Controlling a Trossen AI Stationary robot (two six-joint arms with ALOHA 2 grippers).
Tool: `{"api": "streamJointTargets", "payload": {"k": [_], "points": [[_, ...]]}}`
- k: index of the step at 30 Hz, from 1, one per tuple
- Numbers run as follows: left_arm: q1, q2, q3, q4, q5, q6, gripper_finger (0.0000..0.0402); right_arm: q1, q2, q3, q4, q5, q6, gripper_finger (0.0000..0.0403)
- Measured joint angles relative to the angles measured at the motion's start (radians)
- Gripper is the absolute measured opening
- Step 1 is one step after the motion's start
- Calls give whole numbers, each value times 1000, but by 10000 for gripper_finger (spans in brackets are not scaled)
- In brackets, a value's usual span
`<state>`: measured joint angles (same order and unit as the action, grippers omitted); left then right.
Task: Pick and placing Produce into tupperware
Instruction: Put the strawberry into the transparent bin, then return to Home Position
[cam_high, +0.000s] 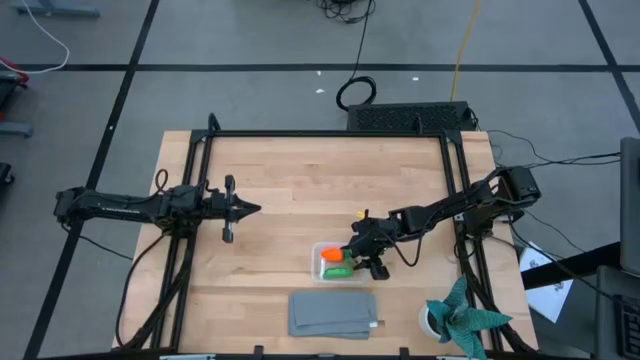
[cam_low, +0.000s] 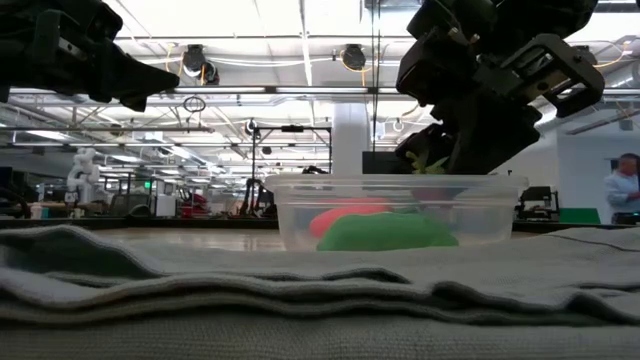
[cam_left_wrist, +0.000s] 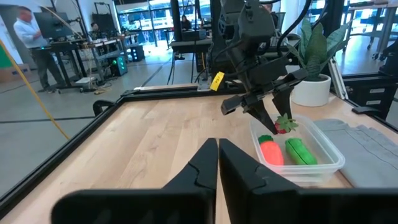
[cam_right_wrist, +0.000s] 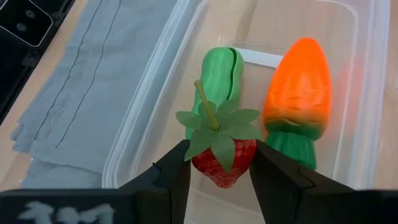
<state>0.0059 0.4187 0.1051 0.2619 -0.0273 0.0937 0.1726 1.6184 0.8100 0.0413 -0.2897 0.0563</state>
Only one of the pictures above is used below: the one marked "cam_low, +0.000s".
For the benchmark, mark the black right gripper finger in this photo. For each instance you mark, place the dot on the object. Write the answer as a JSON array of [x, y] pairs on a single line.
[[490, 140], [425, 142]]

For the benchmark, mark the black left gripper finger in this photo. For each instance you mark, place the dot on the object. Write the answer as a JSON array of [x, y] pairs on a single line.
[[135, 72], [136, 102]]

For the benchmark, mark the red toy strawberry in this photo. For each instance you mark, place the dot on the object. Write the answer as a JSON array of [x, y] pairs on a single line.
[[425, 165]]

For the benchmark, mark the green toy vegetable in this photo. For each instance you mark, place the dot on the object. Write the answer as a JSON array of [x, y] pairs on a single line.
[[385, 232]]

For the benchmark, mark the orange toy carrot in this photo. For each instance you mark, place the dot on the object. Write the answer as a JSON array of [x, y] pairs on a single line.
[[345, 212]]

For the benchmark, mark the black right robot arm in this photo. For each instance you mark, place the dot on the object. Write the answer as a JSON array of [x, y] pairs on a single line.
[[500, 20]]

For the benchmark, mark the clear plastic tupperware container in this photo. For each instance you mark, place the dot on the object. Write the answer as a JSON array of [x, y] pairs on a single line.
[[300, 200]]

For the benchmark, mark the white building pillar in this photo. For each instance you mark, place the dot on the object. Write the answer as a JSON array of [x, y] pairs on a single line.
[[351, 135]]

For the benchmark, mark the white humanoid robot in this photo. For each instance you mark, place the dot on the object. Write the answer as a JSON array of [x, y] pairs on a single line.
[[84, 172]]

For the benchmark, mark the green box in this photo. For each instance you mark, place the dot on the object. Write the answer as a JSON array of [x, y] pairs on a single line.
[[580, 215]]

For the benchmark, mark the person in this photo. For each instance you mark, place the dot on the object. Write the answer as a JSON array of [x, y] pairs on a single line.
[[622, 192]]

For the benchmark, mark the folded grey cloth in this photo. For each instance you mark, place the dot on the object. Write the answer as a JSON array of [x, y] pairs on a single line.
[[320, 310]]

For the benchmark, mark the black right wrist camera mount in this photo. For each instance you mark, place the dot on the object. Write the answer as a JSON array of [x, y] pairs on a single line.
[[560, 75]]

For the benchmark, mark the black camera stand frame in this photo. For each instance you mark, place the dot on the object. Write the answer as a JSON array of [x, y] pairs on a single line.
[[292, 128]]

